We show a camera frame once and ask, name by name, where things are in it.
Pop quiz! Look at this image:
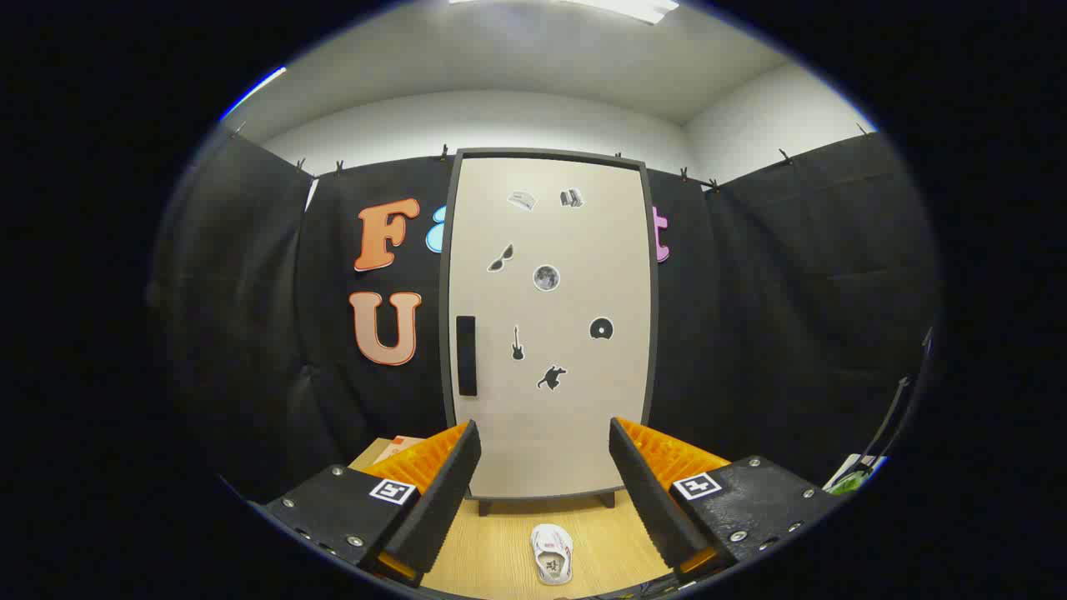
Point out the black door handle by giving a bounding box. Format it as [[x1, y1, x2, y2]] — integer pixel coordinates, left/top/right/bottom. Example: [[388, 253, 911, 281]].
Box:
[[456, 315, 478, 398]]

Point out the black backdrop cloth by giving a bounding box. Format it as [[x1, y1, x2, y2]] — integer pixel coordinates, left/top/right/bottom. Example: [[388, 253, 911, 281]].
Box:
[[150, 125, 939, 501]]

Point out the white and green item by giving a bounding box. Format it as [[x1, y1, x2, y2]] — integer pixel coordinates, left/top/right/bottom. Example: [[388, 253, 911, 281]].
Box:
[[824, 452, 889, 495]]

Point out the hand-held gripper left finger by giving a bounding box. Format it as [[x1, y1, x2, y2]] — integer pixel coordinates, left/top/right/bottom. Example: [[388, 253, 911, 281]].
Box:
[[250, 419, 483, 588]]

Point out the dark grey shoe cabinet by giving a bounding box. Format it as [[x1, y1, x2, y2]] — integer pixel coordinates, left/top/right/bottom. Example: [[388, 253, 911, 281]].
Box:
[[439, 148, 659, 518]]

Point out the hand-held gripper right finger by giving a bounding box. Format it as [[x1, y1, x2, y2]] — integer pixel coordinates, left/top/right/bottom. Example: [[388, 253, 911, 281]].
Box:
[[609, 417, 847, 578]]

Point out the beige cover book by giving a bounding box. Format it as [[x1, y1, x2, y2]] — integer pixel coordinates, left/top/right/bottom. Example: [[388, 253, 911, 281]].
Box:
[[373, 435, 426, 466]]

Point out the white canvas shoe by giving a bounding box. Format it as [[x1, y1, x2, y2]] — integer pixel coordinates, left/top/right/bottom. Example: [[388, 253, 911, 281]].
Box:
[[530, 523, 574, 586]]

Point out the ceiling light panel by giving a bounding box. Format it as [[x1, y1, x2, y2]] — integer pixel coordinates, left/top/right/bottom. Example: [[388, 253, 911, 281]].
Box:
[[450, 0, 680, 26]]

